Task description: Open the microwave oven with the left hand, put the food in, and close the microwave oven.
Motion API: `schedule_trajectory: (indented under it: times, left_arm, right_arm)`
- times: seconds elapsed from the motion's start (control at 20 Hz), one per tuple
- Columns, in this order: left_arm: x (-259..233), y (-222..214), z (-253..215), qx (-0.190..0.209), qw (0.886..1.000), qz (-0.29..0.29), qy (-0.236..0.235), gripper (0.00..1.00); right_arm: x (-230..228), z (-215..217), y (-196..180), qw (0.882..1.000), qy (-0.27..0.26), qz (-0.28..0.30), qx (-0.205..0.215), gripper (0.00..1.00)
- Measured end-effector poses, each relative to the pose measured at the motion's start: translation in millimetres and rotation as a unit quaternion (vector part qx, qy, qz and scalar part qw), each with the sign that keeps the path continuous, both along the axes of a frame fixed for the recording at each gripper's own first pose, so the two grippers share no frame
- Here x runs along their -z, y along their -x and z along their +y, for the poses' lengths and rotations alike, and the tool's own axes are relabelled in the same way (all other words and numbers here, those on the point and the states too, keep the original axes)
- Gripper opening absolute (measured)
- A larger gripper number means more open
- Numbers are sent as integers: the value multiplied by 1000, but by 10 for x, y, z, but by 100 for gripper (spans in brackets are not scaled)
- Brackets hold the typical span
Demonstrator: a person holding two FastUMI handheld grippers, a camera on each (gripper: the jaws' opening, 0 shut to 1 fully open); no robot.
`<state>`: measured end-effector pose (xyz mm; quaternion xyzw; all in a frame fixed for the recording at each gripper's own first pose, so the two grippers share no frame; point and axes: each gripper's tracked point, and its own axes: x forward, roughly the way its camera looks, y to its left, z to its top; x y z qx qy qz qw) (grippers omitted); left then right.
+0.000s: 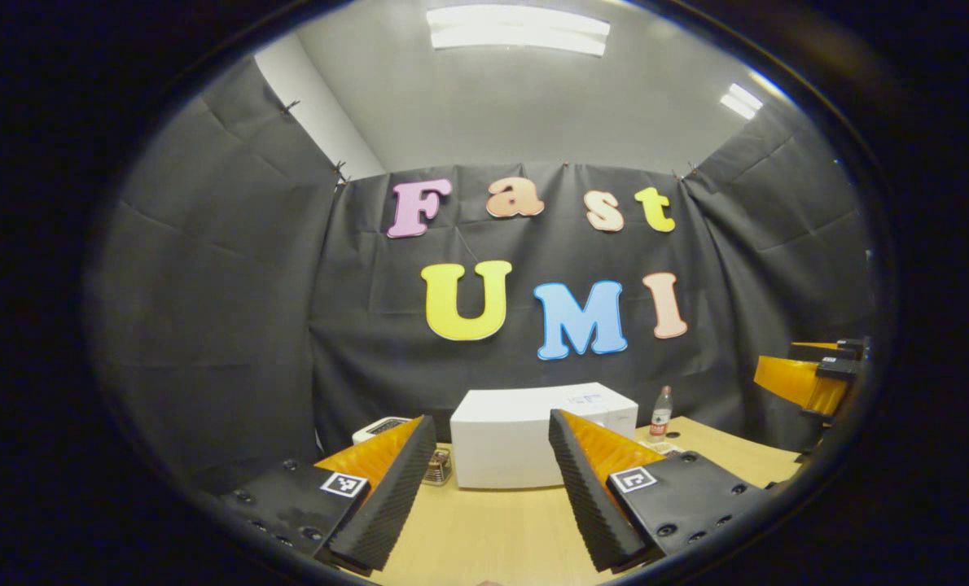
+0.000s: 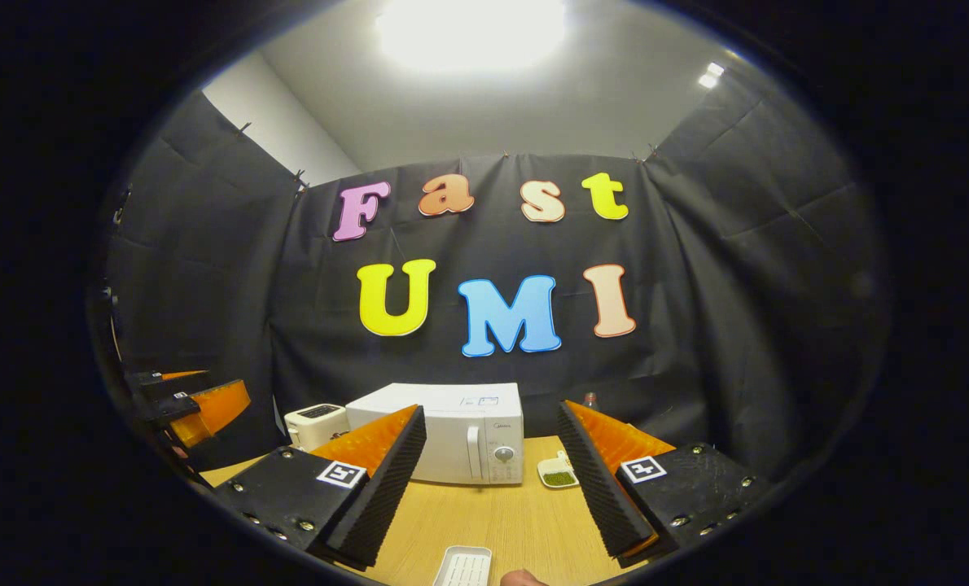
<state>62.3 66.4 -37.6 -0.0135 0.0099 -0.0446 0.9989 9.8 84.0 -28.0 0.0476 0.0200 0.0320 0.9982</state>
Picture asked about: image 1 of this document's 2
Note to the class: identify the large ceiling light panel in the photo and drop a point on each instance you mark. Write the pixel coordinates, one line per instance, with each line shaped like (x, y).
(517, 28)

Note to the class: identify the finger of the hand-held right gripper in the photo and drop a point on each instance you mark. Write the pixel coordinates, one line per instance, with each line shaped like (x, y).
(826, 350)
(790, 381)

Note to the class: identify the white toaster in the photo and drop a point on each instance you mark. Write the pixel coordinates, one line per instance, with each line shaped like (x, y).
(379, 427)

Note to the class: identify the small ceiling light panel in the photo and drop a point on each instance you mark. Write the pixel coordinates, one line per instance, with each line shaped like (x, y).
(741, 101)

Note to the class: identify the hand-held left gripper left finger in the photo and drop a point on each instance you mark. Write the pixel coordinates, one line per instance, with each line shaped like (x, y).
(387, 505)

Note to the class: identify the white divided bean dish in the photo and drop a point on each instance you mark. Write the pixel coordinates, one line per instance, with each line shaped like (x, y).
(664, 447)

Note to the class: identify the clear red label water bottle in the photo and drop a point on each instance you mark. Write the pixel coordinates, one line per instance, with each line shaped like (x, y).
(660, 415)

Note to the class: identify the metal mesh utensil holder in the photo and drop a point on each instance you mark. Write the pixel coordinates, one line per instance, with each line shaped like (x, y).
(438, 466)

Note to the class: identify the white microwave oven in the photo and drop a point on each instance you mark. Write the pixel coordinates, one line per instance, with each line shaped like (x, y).
(509, 443)

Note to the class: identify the black backdrop cloth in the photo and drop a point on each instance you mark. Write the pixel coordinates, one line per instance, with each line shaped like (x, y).
(248, 285)

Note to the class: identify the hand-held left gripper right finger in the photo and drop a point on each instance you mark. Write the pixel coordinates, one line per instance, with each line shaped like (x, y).
(590, 505)

